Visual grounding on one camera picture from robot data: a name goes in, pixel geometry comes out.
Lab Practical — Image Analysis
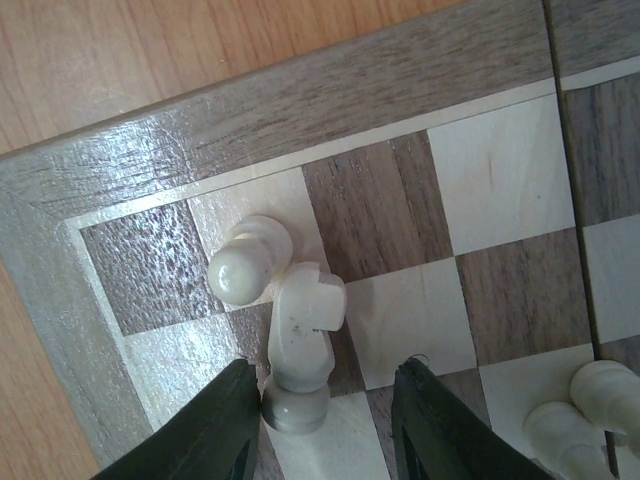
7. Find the wooden chess board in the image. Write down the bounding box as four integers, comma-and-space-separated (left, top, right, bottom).
1, 1, 639, 479

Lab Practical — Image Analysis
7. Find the white pawn near corner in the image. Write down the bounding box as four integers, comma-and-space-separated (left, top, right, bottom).
207, 215, 293, 306

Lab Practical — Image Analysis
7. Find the white knight chess piece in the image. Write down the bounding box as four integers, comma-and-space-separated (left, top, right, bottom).
262, 262, 347, 435

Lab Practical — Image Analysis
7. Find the white pawn mid board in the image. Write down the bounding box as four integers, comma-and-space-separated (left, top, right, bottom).
523, 360, 639, 479

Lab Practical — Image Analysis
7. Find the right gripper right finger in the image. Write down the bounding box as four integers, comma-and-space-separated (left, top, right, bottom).
391, 357, 551, 479

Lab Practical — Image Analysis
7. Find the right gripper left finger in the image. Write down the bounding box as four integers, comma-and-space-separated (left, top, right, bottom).
97, 359, 261, 479

